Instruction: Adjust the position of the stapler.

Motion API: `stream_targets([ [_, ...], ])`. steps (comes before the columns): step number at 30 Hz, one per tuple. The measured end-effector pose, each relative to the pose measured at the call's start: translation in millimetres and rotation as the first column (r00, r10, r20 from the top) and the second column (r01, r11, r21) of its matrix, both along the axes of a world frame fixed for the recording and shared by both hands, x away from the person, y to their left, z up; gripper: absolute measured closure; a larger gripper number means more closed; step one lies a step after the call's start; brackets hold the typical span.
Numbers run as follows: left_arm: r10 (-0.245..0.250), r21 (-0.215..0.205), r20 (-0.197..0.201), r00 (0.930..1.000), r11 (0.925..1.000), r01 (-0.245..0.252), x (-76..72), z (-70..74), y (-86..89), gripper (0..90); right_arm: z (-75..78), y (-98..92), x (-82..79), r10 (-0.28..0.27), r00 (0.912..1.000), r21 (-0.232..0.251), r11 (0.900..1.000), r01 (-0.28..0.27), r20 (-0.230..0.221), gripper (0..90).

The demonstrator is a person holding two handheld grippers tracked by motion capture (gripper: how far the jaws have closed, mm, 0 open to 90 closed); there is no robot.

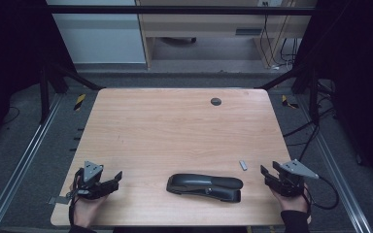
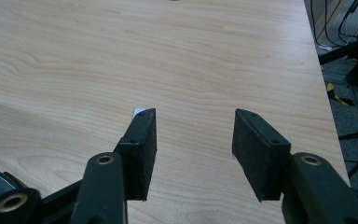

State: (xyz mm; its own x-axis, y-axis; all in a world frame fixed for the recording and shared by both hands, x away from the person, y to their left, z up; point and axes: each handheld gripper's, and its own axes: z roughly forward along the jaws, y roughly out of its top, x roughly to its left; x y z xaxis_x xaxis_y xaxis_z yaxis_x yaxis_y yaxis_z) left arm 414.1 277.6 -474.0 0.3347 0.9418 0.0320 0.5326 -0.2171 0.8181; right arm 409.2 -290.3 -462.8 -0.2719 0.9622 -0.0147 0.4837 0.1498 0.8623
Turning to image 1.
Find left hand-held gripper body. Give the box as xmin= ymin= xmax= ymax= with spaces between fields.
xmin=75 ymin=160 xmax=106 ymax=200

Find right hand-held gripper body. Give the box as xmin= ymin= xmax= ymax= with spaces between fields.
xmin=265 ymin=158 xmax=320 ymax=197

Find black stapler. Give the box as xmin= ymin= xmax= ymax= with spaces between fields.
xmin=165 ymin=173 xmax=244 ymax=204

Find person's right hand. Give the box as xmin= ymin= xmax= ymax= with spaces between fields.
xmin=270 ymin=187 xmax=313 ymax=215

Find person's left hand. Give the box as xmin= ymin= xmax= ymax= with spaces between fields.
xmin=72 ymin=195 xmax=109 ymax=228

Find grey tape piece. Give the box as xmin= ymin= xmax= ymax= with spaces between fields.
xmin=47 ymin=195 xmax=72 ymax=206

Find yellow black hazard tape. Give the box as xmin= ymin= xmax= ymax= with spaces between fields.
xmin=281 ymin=94 xmax=299 ymax=110
xmin=73 ymin=93 xmax=86 ymax=112

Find black curtain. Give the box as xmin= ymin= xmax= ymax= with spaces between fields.
xmin=295 ymin=0 xmax=373 ymax=195
xmin=0 ymin=0 xmax=76 ymax=153

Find white cabinet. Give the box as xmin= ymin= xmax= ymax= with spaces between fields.
xmin=46 ymin=0 xmax=148 ymax=65

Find light wooden desk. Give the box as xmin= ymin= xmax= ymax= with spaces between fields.
xmin=135 ymin=0 xmax=319 ymax=70

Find black floor cables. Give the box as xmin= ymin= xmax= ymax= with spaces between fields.
xmin=283 ymin=81 xmax=338 ymax=163

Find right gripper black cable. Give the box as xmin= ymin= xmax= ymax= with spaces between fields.
xmin=304 ymin=176 xmax=340 ymax=211

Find aluminium floor rail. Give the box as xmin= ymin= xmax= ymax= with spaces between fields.
xmin=0 ymin=92 xmax=64 ymax=233
xmin=295 ymin=95 xmax=373 ymax=233

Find black frame strut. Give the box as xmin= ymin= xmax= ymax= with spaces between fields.
xmin=255 ymin=64 xmax=322 ymax=124
xmin=39 ymin=62 xmax=106 ymax=124

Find thin black floor cable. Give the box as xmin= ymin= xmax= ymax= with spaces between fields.
xmin=3 ymin=105 xmax=21 ymax=125

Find cables hanging by desk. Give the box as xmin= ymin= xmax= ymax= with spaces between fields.
xmin=259 ymin=1 xmax=300 ymax=71

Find black horizontal frame bar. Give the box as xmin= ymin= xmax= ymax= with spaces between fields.
xmin=47 ymin=5 xmax=319 ymax=17

